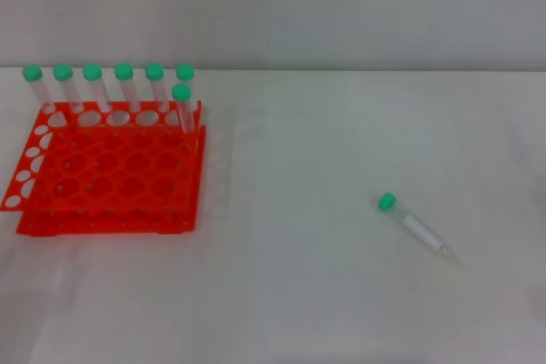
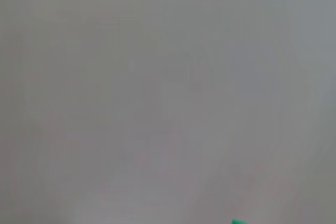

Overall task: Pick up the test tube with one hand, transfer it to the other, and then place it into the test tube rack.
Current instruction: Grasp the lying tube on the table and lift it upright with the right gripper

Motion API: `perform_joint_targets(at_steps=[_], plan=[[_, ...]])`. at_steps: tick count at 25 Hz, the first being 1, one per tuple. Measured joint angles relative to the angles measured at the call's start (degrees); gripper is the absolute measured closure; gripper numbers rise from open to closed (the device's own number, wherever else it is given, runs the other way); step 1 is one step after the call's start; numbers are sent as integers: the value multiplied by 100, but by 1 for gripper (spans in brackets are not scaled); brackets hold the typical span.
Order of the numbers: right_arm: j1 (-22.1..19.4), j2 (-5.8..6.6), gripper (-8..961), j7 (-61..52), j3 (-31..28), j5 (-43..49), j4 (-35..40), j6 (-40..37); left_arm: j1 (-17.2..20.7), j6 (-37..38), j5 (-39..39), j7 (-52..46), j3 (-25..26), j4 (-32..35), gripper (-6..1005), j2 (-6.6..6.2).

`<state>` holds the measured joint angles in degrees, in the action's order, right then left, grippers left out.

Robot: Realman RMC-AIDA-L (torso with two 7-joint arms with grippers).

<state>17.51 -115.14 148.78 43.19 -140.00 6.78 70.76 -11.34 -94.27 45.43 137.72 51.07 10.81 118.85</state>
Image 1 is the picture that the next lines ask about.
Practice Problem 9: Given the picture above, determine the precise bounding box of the orange plastic test tube rack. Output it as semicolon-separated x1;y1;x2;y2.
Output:
1;100;208;237

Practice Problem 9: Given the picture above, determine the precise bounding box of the green capped clear test tube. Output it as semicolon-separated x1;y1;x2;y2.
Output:
377;192;464;265
176;63;197;105
171;84;198;133
52;63;84;113
22;64;56;113
113;62;142;113
144;62;171;112
82;63;113;113

